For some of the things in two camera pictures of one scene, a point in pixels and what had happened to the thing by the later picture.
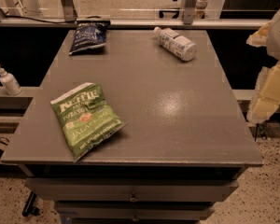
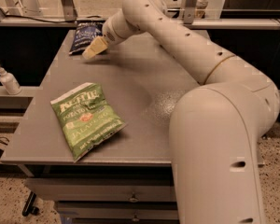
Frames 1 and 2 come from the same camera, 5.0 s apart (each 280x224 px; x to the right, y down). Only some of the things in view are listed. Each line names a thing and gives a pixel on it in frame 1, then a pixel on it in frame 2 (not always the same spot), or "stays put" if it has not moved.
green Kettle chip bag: (85, 119) stays put
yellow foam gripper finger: (271, 90) → (98, 46)
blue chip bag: (89, 35) stays put
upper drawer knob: (133, 199) stays put
